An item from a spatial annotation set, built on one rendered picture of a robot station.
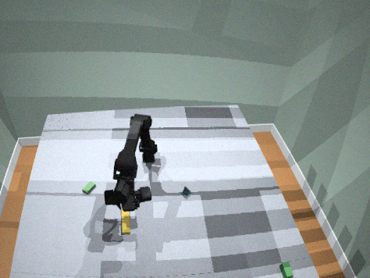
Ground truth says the yellow bar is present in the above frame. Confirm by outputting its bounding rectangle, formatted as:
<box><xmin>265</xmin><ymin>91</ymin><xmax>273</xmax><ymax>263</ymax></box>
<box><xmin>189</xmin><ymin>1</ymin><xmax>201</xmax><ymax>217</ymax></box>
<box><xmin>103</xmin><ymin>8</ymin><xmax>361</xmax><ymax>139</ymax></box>
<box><xmin>122</xmin><ymin>209</ymin><xmax>130</xmax><ymax>234</ymax></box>

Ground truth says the teal wedge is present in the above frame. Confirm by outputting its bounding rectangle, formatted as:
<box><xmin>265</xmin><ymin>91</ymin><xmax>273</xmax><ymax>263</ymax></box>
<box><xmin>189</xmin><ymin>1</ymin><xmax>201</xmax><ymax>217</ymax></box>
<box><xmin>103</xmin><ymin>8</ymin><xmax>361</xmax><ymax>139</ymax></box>
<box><xmin>181</xmin><ymin>187</ymin><xmax>193</xmax><ymax>198</ymax></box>

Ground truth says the green rectangular block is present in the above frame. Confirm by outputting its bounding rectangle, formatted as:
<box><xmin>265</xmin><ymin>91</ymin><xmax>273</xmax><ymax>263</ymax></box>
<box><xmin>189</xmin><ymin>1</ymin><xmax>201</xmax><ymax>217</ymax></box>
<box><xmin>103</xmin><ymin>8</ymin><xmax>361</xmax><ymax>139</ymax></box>
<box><xmin>82</xmin><ymin>181</ymin><xmax>96</xmax><ymax>194</ymax></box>
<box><xmin>279</xmin><ymin>262</ymin><xmax>294</xmax><ymax>278</ymax></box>

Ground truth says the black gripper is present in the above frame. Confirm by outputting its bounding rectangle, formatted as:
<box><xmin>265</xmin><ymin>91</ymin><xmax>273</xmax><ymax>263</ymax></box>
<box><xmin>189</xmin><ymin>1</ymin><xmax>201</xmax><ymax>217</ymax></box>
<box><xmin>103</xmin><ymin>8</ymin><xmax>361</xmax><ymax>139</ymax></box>
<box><xmin>104</xmin><ymin>184</ymin><xmax>151</xmax><ymax>209</ymax></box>

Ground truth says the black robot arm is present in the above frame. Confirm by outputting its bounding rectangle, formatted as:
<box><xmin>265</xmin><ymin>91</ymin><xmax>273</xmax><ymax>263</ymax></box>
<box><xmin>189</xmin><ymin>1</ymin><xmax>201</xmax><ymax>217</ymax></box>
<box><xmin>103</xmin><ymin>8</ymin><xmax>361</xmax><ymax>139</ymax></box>
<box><xmin>112</xmin><ymin>114</ymin><xmax>158</xmax><ymax>212</ymax></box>

